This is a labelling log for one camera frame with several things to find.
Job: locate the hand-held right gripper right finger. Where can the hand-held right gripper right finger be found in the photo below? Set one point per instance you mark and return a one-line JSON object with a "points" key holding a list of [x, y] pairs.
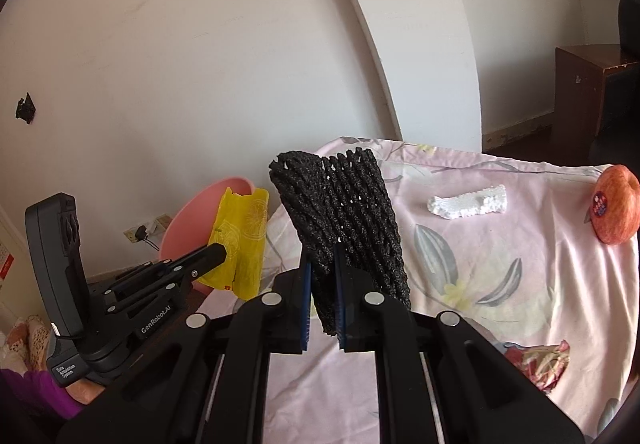
{"points": [[341, 309]]}

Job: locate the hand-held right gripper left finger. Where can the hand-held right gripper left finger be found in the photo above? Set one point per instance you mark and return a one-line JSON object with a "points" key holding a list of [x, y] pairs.
{"points": [[307, 304]]}

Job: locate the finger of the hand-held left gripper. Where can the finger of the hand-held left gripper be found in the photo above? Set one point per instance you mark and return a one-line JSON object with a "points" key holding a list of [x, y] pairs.
{"points": [[150, 270], [205, 261]]}

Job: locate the yellow plastic bag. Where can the yellow plastic bag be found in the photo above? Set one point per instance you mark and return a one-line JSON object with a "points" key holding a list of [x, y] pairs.
{"points": [[240, 234]]}

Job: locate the pink plastic basin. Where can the pink plastic basin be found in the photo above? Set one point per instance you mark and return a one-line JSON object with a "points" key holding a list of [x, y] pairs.
{"points": [[195, 214]]}

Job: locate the black foam fruit net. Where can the black foam fruit net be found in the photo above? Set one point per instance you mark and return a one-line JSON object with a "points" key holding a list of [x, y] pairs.
{"points": [[350, 214]]}

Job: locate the person's left forearm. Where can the person's left forearm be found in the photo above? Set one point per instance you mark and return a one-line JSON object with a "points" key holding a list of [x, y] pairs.
{"points": [[35, 391]]}

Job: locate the black charger plug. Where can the black charger plug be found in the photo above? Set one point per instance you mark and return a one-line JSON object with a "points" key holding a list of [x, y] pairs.
{"points": [[142, 231]]}

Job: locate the white lace cloth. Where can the white lace cloth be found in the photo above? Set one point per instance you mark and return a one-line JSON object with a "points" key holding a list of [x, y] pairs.
{"points": [[22, 339]]}

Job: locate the pink floral cloth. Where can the pink floral cloth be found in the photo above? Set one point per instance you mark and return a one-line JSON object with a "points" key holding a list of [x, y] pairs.
{"points": [[450, 249]]}

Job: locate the white styrofoam piece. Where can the white styrofoam piece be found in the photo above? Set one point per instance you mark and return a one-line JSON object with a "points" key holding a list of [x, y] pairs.
{"points": [[467, 203]]}

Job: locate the red printed wrapper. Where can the red printed wrapper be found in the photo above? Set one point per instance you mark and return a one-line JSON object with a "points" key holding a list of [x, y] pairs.
{"points": [[537, 364]]}

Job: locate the red apple with sticker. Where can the red apple with sticker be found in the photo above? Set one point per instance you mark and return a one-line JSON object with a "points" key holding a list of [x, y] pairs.
{"points": [[620, 204]]}

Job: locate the brown wooden cabinet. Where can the brown wooden cabinet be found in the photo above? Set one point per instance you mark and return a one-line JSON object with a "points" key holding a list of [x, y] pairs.
{"points": [[580, 84]]}

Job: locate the black chair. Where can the black chair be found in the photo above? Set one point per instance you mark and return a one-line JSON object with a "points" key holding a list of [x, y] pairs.
{"points": [[622, 99]]}

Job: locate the beige wall socket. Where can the beige wall socket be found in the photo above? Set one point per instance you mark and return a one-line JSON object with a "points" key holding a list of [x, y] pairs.
{"points": [[150, 224]]}

